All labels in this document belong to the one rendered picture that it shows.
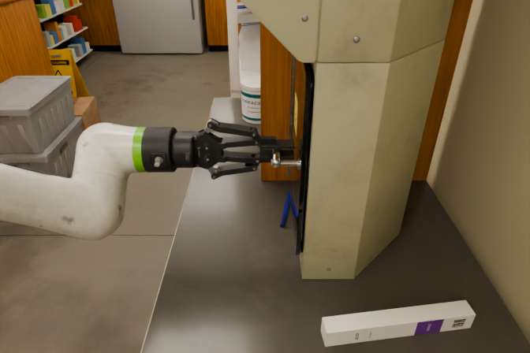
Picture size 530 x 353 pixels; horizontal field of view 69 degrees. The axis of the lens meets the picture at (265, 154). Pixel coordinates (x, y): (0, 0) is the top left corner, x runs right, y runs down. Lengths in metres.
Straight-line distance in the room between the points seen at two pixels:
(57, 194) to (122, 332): 1.36
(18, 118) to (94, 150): 1.98
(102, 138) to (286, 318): 0.49
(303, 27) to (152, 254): 1.90
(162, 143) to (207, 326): 0.36
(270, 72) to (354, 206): 0.42
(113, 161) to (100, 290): 1.50
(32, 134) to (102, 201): 2.06
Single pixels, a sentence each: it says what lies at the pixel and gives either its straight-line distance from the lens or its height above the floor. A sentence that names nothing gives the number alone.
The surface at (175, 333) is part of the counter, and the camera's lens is 0.80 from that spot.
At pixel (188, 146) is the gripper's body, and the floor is 1.22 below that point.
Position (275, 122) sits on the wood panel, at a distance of 1.05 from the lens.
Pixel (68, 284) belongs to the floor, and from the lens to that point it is 2.33.
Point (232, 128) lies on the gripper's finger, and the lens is 0.75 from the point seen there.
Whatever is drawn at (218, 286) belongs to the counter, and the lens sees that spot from 0.86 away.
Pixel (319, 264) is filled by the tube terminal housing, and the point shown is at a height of 0.98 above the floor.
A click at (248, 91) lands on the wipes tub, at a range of 1.42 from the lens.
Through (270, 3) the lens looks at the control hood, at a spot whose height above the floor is 1.50.
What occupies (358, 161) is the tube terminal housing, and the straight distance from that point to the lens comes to 0.69.
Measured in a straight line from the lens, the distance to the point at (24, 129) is 2.79.
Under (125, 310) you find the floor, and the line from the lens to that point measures 2.10.
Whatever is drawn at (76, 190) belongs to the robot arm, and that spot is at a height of 1.19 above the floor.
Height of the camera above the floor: 1.59
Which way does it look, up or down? 31 degrees down
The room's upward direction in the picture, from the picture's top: straight up
